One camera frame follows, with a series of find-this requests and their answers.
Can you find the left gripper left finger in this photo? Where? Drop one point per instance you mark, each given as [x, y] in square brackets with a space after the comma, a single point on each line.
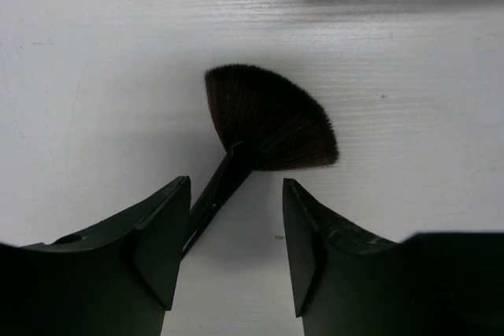
[116, 277]

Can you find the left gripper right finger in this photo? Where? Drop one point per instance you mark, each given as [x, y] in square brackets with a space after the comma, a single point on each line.
[348, 281]

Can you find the black fan makeup brush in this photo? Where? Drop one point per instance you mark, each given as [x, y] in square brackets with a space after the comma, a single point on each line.
[265, 123]

